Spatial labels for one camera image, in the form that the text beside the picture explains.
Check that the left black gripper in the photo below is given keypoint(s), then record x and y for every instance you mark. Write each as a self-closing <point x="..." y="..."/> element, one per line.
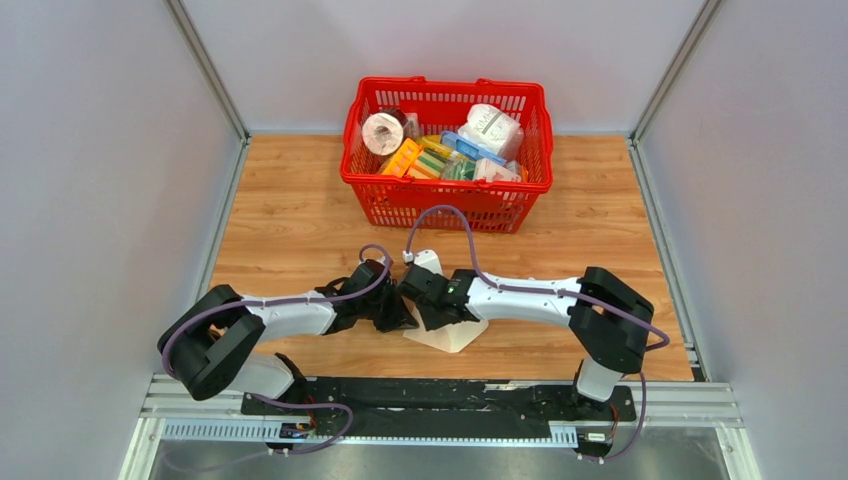
<point x="399" y="317"/>

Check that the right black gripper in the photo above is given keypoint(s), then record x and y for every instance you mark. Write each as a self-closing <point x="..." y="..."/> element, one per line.
<point x="428" y="321"/>

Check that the blue plastic package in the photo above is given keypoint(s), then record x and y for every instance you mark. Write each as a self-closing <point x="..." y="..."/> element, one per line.
<point x="468" y="148"/>

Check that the orange plastic box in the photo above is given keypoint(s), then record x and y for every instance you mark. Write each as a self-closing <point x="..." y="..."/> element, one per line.
<point x="401" y="160"/>

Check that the red plastic shopping basket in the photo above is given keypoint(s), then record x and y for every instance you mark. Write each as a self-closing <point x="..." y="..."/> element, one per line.
<point x="441" y="106"/>

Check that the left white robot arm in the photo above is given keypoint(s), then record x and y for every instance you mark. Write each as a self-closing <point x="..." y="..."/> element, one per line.
<point x="211" y="347"/>

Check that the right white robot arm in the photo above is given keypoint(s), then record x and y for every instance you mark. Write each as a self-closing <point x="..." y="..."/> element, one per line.
<point x="610" y="320"/>

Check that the cream paper envelope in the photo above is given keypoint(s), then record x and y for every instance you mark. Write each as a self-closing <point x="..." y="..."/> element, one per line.
<point x="450" y="339"/>

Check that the white small box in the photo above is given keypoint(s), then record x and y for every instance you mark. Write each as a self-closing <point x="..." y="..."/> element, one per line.
<point x="488" y="171"/>

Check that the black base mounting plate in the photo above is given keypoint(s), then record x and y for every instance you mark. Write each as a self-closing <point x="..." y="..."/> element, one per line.
<point x="451" y="408"/>

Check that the wrapped white tissue pack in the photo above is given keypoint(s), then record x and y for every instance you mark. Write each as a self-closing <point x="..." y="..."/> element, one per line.
<point x="492" y="129"/>

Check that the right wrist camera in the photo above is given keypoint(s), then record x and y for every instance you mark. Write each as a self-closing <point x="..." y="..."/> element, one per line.
<point x="427" y="259"/>

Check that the green yellow sponge pack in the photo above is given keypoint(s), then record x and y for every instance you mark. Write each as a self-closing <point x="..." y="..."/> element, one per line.
<point x="428" y="165"/>

